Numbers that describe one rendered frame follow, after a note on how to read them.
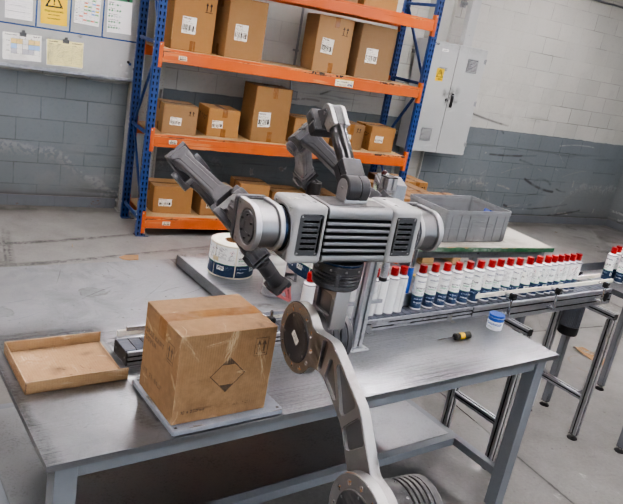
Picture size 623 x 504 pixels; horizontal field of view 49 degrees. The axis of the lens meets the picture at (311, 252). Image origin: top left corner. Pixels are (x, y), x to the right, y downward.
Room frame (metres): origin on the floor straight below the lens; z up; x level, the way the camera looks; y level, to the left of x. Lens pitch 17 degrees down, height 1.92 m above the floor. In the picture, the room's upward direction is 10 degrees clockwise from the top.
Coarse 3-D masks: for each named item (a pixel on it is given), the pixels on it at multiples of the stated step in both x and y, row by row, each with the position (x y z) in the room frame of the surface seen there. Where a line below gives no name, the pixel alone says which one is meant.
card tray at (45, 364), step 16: (64, 336) 1.98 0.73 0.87; (80, 336) 2.01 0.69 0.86; (96, 336) 2.04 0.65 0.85; (16, 352) 1.88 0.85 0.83; (32, 352) 1.90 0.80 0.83; (48, 352) 1.92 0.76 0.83; (64, 352) 1.93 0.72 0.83; (80, 352) 1.95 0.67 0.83; (96, 352) 1.97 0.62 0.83; (16, 368) 1.75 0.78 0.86; (32, 368) 1.81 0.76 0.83; (48, 368) 1.82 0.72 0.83; (64, 368) 1.84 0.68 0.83; (80, 368) 1.86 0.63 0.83; (96, 368) 1.87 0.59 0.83; (112, 368) 1.89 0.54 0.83; (128, 368) 1.85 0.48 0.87; (32, 384) 1.68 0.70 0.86; (48, 384) 1.70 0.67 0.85; (64, 384) 1.73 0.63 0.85; (80, 384) 1.76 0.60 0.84
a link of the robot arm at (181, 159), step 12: (180, 144) 2.08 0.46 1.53; (168, 156) 2.05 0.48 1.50; (180, 156) 2.04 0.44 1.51; (192, 156) 2.02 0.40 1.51; (180, 168) 2.04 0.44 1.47; (192, 168) 1.97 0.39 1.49; (204, 168) 1.96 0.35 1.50; (204, 180) 1.91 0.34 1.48; (216, 180) 1.90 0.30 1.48; (216, 192) 1.85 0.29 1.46; (228, 192) 1.84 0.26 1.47; (240, 192) 1.80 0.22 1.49; (216, 204) 1.83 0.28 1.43; (216, 216) 1.84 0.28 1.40; (228, 228) 1.79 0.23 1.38
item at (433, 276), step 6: (438, 264) 2.82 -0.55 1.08; (432, 270) 2.81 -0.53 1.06; (438, 270) 2.81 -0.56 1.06; (432, 276) 2.80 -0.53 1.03; (438, 276) 2.81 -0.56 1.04; (426, 282) 2.82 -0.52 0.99; (432, 282) 2.80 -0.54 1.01; (426, 288) 2.81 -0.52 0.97; (432, 288) 2.80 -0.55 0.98; (426, 294) 2.80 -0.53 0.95; (432, 294) 2.80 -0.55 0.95; (426, 300) 2.80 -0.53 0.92; (432, 300) 2.81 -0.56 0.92; (426, 306) 2.80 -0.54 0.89
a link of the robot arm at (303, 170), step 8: (288, 144) 2.21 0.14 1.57; (296, 152) 2.24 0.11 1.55; (304, 152) 2.28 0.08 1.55; (296, 160) 2.42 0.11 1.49; (304, 160) 2.35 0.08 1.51; (296, 168) 2.50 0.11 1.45; (304, 168) 2.43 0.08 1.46; (312, 168) 2.51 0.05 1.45; (296, 176) 2.55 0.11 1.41; (304, 176) 2.50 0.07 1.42; (312, 176) 2.58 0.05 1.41
